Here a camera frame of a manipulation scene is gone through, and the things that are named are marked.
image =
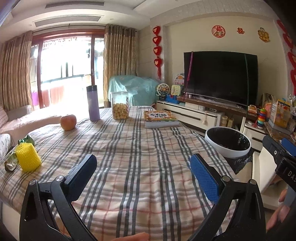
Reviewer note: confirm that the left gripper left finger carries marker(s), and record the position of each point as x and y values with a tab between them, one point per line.
37	221

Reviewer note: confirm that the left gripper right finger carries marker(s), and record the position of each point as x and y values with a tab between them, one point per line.
237	212

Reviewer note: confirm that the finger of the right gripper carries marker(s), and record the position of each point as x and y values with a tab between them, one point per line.
278	152
289	146

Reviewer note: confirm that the white trash bin black liner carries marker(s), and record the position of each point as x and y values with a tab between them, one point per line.
229	142

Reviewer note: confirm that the person's right hand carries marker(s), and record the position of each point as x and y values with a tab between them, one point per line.
281	212

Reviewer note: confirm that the person's left hand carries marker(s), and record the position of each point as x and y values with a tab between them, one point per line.
143	236

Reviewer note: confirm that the yellow toy box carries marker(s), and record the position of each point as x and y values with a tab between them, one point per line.
280	113

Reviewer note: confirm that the green white drink pouch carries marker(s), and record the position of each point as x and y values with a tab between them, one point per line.
11	162

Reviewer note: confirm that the green snack wrapper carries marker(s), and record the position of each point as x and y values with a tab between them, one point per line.
26	139

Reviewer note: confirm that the black flat television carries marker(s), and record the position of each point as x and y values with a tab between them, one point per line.
222	75

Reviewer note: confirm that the red apple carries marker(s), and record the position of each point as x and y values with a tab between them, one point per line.
68	122

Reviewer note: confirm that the pink sofa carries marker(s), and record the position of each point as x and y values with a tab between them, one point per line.
17	123

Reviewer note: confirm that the plaid tablecloth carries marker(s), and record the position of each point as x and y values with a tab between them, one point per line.
142	183

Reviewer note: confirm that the white tv cabinet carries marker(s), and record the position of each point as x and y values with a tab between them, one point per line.
201	119

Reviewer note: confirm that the purple thermos bottle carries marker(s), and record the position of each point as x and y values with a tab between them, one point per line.
93	106

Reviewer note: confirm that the toy telephone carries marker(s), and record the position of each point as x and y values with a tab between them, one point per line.
176	90

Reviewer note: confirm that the left beige curtain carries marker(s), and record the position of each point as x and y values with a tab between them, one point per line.
15	72

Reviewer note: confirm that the beige curtain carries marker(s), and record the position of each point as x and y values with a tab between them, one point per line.
15	72
119	55

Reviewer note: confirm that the orange children's book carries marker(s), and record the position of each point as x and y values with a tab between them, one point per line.
159	119

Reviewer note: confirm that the clear jar of biscuits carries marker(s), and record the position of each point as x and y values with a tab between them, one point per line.
120	105

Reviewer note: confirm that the toy ferris wheel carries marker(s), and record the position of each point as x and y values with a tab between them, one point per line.
162	90

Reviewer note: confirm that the teal covered armchair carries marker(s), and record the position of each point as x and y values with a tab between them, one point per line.
141	90

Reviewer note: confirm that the red heart hanging decoration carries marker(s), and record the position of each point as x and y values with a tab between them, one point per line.
157	50

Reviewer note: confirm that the right beige curtain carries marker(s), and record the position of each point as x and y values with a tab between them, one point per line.
119	55

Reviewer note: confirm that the rainbow stacking ring toy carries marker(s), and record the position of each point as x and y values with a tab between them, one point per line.
261	118

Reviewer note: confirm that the round red wall sticker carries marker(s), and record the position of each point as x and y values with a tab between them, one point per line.
218	31

